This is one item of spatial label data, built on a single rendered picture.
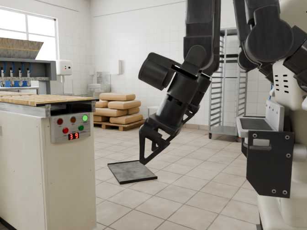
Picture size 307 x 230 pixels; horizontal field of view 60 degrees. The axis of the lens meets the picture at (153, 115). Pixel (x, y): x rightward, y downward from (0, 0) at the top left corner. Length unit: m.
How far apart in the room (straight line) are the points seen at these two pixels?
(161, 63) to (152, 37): 5.46
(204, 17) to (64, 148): 1.19
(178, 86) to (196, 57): 0.07
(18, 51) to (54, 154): 0.98
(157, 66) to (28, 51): 1.78
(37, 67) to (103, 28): 4.74
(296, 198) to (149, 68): 0.47
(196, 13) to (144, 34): 5.60
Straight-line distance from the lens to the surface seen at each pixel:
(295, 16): 0.71
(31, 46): 2.28
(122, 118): 5.34
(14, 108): 1.74
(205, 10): 0.57
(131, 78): 6.30
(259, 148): 0.68
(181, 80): 0.55
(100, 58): 6.95
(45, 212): 1.62
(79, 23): 7.02
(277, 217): 0.82
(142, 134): 0.54
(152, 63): 0.57
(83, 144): 1.64
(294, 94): 0.68
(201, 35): 0.55
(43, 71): 2.35
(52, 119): 1.47
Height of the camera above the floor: 1.04
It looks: 8 degrees down
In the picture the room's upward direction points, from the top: straight up
